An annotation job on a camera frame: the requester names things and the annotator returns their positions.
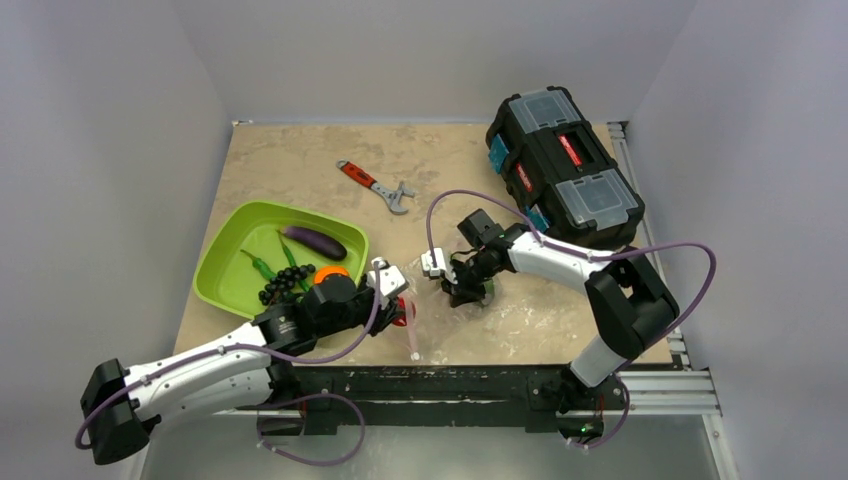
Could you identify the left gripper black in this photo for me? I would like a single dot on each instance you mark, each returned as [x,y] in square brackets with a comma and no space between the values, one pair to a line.
[383,316]

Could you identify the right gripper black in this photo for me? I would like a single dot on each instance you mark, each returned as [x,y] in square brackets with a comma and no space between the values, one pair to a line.
[460,279]

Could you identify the red fake fruit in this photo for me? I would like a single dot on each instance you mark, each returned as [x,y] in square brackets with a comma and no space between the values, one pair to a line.
[400,317]

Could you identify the orange fake tangerine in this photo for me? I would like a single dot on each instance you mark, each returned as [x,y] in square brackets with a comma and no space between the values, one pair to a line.
[326,272]

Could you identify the clear zip top bag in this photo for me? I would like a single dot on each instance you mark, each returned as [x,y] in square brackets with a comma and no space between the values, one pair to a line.
[450,311]

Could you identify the green fake chili pepper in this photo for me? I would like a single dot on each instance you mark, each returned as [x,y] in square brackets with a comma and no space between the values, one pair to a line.
[291,260]

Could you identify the purple fake eggplant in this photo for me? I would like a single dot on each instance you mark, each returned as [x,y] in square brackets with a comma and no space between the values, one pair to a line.
[319,242]

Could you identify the dark fake grape bunch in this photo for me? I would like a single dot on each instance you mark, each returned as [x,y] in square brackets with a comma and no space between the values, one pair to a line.
[286,285]

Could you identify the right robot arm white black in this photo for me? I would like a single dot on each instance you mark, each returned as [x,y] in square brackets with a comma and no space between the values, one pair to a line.
[631,305]

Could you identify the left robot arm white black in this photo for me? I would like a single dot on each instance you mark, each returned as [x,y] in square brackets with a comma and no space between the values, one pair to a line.
[122,405]

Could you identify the green plastic tray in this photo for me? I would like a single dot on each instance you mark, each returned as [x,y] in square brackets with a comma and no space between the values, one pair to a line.
[225,277]

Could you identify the black plastic toolbox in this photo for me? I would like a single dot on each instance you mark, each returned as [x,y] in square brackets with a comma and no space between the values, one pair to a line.
[559,173]

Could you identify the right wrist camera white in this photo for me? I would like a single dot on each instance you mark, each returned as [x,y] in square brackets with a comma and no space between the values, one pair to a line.
[435,264]

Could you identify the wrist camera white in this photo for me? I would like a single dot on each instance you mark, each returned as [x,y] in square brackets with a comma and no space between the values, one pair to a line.
[435,264]
[386,280]

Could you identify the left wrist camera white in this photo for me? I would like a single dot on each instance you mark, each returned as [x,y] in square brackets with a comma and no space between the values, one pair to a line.
[386,280]

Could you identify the red handled adjustable wrench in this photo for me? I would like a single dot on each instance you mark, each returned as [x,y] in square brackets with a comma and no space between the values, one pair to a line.
[392,197]

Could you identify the black mounting base rail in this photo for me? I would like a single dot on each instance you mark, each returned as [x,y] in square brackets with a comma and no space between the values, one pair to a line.
[535,398]

